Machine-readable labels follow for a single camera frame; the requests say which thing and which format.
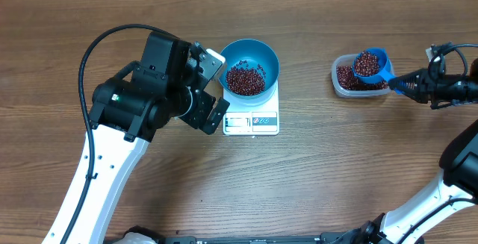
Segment red beans in scoop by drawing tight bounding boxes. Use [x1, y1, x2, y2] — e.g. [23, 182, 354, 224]
[353, 51, 379, 77]

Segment white digital kitchen scale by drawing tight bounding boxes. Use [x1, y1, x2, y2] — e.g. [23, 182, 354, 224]
[223, 82, 280, 137]

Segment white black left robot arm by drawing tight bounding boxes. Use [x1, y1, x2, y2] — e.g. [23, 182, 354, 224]
[44, 31, 229, 243]

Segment red adzuki beans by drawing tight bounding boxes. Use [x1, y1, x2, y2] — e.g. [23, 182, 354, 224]
[336, 66, 388, 91]

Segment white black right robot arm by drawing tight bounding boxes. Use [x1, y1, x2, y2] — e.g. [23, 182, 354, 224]
[344, 56, 477, 243]

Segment clear plastic bean container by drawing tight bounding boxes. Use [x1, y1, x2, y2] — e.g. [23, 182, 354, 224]
[331, 54, 391, 98]

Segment red beans in bowl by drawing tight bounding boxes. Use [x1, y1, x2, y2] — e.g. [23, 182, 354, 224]
[226, 60, 266, 96]

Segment teal plastic bowl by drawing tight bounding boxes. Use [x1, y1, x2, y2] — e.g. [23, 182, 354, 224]
[220, 39, 280, 98]

